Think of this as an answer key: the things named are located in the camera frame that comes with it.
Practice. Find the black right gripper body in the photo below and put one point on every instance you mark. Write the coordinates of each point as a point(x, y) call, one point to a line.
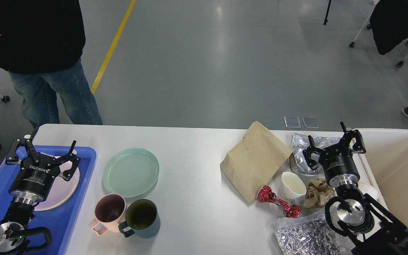
point(339, 167)

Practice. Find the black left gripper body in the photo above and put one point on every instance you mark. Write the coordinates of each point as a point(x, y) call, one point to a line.
point(33, 183)

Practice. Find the pink mug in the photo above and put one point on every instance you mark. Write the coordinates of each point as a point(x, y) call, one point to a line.
point(109, 212)

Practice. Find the light green plate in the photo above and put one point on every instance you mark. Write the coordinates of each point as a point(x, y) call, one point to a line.
point(131, 172)

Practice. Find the dark teal mug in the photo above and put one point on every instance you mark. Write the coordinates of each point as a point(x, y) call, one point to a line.
point(142, 219)

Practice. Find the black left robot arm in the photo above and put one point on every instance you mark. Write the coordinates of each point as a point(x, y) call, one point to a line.
point(16, 237)

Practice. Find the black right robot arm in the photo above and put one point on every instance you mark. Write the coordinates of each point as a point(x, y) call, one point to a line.
point(370, 226)

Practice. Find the pink plate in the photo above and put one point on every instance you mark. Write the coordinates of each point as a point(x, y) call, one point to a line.
point(60, 192)

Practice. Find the crumpled brown paper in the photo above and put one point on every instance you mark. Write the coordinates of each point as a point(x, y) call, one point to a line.
point(318, 193)

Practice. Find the white paper cup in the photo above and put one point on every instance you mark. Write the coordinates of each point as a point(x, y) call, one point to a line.
point(291, 186)

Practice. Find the white lid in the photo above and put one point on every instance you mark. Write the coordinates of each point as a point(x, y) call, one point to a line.
point(368, 189)

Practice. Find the beige plastic bin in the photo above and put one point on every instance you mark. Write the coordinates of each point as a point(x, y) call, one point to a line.
point(387, 157)

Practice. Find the blue plastic tray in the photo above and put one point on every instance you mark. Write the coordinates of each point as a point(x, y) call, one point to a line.
point(59, 220)

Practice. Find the red foil wrapper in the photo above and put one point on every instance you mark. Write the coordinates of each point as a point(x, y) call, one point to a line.
point(266, 195)

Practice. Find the brown paper bag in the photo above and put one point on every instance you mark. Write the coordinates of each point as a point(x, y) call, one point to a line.
point(253, 161)

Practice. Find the crumpled silver foil bag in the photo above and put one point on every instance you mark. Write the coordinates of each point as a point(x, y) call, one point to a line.
point(310, 235)

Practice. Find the person in black and jeans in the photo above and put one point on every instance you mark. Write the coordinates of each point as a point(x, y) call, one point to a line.
point(41, 43)

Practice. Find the black jacket on chair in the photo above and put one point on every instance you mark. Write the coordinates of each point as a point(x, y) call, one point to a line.
point(389, 24)

